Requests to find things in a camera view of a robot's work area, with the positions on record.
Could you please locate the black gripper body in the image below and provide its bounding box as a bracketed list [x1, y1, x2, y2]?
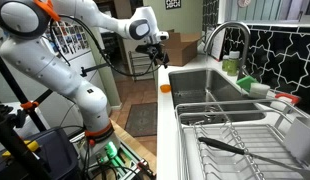
[136, 43, 167, 64]

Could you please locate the small orange bowl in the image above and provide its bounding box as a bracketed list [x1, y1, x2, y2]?
[159, 84, 172, 94]

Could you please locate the stainless steel sink basin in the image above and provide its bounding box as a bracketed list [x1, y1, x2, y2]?
[168, 67, 267, 127]

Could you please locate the brown cardboard box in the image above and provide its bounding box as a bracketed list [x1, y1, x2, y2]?
[160, 29, 203, 67]

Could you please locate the patterned framed picture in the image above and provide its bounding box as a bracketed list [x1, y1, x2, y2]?
[164, 0, 182, 11]

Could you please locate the short green soap bottle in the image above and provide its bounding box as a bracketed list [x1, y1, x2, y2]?
[221, 54, 231, 72]

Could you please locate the dark door mat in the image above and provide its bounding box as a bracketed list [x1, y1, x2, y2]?
[123, 101, 159, 138]

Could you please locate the tall green soap bottle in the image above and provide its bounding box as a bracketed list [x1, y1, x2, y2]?
[226, 50, 241, 77]

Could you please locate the white refrigerator with photos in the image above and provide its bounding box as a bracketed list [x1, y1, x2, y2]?
[0, 19, 113, 134]

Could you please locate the brushed steel gooseneck faucet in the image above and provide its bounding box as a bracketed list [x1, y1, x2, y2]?
[203, 21, 252, 81]

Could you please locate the green sponge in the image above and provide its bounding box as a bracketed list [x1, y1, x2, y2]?
[235, 75, 260, 94]

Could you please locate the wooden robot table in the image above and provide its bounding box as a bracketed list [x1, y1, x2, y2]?
[109, 119, 158, 180]

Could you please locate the white sponge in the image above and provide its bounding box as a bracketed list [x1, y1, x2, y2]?
[248, 82, 272, 99]

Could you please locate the green plastic clamp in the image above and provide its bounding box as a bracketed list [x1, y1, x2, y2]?
[104, 141, 121, 162]

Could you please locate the kitchen window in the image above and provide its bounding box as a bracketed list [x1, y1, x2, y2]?
[224, 0, 310, 25]

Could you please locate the red and white scrubber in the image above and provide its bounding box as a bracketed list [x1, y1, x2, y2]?
[269, 92, 301, 113]

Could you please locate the dark blue plastic bin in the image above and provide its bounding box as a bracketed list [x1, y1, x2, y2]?
[0, 126, 81, 180]

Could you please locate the black tripod with orange clamps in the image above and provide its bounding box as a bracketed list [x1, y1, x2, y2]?
[0, 49, 55, 180]

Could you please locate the white utensil holder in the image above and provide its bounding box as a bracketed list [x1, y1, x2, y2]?
[282, 116, 310, 168]

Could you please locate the metal wire shelf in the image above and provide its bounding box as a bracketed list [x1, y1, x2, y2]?
[127, 49, 157, 82]

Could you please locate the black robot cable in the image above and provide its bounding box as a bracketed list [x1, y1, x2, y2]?
[49, 14, 163, 78]

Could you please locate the black handled metal spatula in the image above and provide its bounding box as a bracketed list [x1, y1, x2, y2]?
[197, 136, 310, 180]

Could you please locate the metal wire dish rack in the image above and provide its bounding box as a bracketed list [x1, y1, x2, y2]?
[174, 98, 310, 180]

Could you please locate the yellow handled tool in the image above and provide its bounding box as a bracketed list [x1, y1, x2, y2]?
[0, 139, 41, 158]

